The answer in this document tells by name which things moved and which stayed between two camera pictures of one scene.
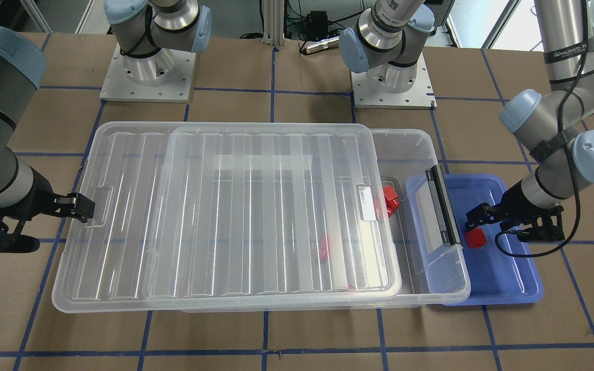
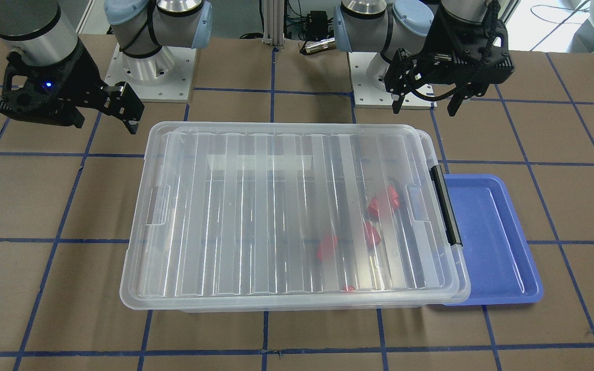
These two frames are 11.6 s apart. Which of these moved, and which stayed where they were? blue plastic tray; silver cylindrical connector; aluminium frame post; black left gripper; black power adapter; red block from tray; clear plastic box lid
Moved: clear plastic box lid; black left gripper; red block from tray
Stayed: silver cylindrical connector; black power adapter; aluminium frame post; blue plastic tray
